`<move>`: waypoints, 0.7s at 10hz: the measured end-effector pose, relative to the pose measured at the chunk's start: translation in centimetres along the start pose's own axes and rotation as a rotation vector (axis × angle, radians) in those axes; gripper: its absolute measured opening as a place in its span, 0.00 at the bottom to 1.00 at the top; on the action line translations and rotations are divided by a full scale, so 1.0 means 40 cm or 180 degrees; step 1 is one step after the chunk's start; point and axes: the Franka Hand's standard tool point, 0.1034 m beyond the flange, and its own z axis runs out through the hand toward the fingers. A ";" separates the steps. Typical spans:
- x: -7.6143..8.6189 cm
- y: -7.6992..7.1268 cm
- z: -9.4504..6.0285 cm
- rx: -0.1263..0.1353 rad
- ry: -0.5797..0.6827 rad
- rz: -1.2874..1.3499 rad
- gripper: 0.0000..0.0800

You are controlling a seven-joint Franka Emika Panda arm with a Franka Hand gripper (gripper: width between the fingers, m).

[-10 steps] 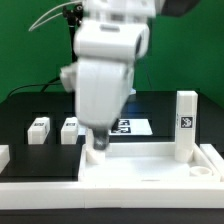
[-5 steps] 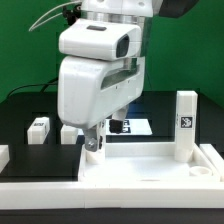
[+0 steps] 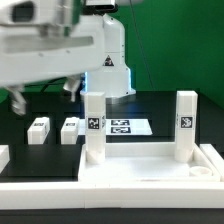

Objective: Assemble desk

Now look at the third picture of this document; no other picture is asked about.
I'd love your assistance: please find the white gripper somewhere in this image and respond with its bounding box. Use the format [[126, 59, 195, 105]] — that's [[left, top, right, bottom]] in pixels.
[[0, 16, 105, 116]]

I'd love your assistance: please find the white desk top tray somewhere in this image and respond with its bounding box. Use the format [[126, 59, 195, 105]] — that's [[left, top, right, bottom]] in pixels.
[[78, 142, 221, 184]]

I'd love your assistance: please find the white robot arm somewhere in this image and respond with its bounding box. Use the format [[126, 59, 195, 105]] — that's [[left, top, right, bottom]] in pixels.
[[0, 0, 130, 115]]

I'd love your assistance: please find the white left obstacle bar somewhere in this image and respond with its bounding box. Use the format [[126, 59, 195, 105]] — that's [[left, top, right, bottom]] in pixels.
[[0, 145, 10, 173]]

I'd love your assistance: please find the white obstacle bar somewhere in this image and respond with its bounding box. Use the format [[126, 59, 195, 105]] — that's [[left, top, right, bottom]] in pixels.
[[0, 145, 10, 173], [200, 144, 224, 182], [0, 182, 224, 210]]

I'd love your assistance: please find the white marker tag plate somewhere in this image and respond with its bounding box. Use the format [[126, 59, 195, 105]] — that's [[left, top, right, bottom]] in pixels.
[[77, 118, 153, 136]]

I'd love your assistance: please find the white front obstacle bar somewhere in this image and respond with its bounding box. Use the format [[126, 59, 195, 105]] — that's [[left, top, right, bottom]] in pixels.
[[0, 182, 224, 210]]

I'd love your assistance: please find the white right obstacle bar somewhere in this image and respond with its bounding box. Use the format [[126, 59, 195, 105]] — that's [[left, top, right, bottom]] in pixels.
[[200, 144, 224, 182]]

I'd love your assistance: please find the black cable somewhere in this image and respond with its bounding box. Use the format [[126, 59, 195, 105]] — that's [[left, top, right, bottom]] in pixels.
[[24, 78, 69, 93]]

